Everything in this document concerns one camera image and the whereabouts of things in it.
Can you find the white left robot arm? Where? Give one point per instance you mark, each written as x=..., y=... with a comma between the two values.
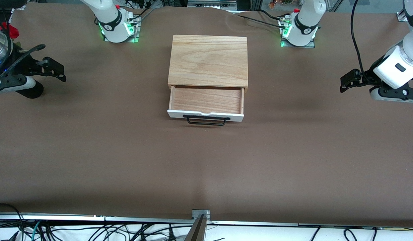
x=399, y=63

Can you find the red artificial rose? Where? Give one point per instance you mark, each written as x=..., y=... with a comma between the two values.
x=12, y=30

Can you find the grey background device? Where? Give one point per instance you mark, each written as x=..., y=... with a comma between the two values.
x=211, y=4

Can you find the brown table cover mat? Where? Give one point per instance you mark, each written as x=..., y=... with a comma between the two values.
x=206, y=160

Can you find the aluminium extrusion post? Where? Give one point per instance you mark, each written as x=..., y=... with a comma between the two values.
x=199, y=224

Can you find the small metal corner bracket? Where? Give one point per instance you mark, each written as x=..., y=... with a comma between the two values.
x=402, y=16

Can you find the wooden drawer white front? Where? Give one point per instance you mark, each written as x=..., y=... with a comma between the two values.
x=206, y=98

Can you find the light wooden drawer cabinet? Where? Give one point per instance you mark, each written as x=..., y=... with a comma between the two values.
x=208, y=60

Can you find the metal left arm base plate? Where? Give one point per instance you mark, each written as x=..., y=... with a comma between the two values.
x=312, y=44

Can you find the aluminium table edge rail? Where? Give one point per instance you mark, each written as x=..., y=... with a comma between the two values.
x=92, y=218

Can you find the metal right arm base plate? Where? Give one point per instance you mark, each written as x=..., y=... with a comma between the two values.
x=135, y=31

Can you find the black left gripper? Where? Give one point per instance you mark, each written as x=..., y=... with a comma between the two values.
x=368, y=76

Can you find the orange background clutter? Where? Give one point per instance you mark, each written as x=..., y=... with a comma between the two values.
x=280, y=4

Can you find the tall black vase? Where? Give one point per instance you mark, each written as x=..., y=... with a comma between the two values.
x=33, y=91

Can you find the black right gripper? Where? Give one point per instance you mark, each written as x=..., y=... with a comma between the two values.
x=24, y=65

